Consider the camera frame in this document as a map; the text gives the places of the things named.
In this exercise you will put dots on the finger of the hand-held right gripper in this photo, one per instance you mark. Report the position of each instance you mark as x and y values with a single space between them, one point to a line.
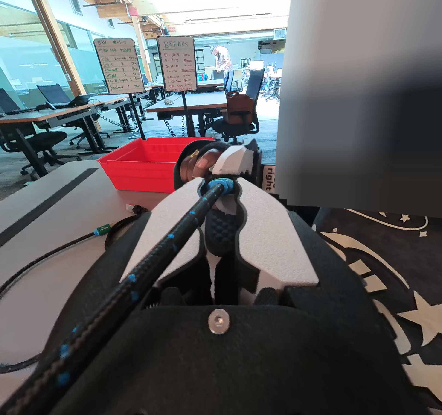
226 206
233 159

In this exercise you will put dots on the person's right hand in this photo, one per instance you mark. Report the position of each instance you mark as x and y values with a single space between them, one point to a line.
203 166

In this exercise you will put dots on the grey office desk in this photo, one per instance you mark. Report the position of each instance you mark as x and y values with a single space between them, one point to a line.
103 99
193 100

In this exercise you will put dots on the red plastic bin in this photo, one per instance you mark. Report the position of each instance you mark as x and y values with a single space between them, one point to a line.
145 166

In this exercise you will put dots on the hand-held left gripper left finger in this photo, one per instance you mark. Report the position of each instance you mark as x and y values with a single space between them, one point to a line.
162 221

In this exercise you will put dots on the brown bag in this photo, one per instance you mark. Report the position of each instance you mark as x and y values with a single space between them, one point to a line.
240 107

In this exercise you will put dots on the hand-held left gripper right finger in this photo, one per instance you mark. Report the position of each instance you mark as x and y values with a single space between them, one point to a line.
272 238

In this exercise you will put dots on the black office chair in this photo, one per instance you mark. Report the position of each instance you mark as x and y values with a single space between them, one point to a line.
41 138
51 93
255 83

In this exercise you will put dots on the handwritten whiteboard on stand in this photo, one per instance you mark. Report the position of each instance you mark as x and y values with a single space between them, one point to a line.
176 64
119 66

